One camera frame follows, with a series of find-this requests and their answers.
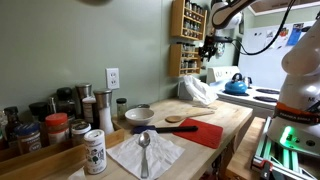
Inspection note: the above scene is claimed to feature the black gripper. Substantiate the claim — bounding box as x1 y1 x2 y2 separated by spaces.
199 35 219 63

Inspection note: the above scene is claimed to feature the small glass jar black lid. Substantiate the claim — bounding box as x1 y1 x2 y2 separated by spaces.
116 97 128 120

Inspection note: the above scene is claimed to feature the white lid spice jar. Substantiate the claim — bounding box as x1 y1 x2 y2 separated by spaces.
71 121 92 147

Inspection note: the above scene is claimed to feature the red lid spice jar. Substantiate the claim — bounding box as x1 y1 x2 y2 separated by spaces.
44 112 70 146

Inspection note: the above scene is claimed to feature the blue lid spice jar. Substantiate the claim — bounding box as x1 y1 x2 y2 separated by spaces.
14 121 43 155

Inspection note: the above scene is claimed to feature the wooden spice rack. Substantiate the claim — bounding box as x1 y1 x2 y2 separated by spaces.
170 0 208 42
167 42 204 78

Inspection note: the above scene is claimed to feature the white cloth towel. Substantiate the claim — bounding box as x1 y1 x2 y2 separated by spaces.
182 74 219 107

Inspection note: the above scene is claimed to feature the blue kettle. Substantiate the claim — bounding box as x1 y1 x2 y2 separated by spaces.
224 72 249 95

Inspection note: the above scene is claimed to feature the small steel pot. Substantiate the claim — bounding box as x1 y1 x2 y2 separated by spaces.
243 76 254 89

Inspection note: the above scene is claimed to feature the white electric stove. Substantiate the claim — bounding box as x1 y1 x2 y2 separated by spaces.
205 65 281 119

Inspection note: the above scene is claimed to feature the white refrigerator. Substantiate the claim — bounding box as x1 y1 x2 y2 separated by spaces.
237 20 316 90

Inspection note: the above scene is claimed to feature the white paper sheet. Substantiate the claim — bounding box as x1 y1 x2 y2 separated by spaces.
263 29 276 50

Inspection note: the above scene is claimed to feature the wooden spoon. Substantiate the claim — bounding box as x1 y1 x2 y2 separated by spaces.
165 110 216 124

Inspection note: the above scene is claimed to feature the red printed paper sheet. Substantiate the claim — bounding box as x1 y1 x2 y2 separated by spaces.
277 27 290 46

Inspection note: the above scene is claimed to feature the blue paper sheet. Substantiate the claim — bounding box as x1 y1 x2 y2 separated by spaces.
286 23 305 47

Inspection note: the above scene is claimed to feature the white ceramic bowl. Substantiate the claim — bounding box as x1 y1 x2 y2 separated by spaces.
124 107 156 127

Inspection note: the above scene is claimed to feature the metal spoon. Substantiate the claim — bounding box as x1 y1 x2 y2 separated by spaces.
138 131 152 179

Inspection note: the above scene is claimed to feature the white paper napkin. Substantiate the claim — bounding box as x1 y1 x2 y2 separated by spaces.
106 129 186 180

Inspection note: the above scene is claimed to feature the steel topped salt grinder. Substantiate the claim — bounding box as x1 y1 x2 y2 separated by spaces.
93 89 116 136

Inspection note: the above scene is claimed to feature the steel pepper grinder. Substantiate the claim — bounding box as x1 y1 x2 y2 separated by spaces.
75 83 93 111

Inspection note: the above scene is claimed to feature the white label spice bottle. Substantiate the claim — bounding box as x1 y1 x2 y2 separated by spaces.
81 95 98 125

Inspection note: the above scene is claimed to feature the white printed spice shaker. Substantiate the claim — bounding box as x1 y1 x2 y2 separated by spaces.
83 128 108 176

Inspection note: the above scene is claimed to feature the dark bottle black cap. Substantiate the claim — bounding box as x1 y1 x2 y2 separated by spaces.
55 86 77 122

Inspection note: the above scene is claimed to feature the bottle with metal pourer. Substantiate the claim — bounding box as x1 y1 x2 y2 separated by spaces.
48 96 57 114

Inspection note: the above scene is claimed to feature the wooden tray box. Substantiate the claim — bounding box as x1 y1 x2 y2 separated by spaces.
0 119 125 180

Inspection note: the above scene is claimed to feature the dark sauce bottle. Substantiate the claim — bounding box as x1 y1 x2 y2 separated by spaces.
3 105 23 148

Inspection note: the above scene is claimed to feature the decorative wall plate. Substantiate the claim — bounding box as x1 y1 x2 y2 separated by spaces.
214 41 227 58

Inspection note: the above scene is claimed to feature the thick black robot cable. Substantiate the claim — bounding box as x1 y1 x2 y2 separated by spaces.
229 0 298 56

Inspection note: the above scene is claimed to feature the wooden wall cabinet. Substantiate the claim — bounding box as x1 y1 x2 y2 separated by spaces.
248 0 320 17

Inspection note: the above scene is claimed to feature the white wall outlet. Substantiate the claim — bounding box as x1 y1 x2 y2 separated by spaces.
105 67 121 90

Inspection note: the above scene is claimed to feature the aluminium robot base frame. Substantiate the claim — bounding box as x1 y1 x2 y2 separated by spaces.
250 116 320 180

